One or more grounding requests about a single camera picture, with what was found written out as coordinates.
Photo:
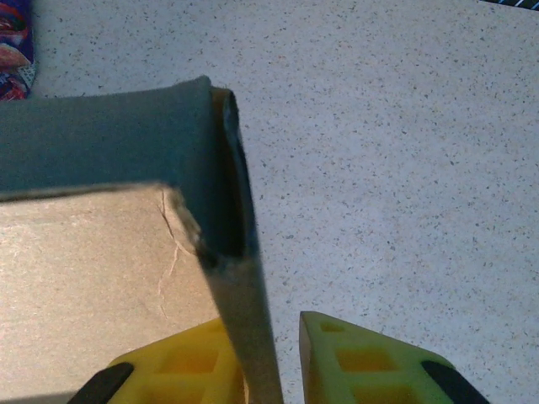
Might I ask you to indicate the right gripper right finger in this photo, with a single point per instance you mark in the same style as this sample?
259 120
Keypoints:
370 366

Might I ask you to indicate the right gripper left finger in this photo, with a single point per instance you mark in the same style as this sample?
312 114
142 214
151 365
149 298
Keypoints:
181 366

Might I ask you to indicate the brown cardboard paper box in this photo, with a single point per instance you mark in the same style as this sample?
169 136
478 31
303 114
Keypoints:
84 252

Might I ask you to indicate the purple snack bag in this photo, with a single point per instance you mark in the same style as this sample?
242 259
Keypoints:
14 50

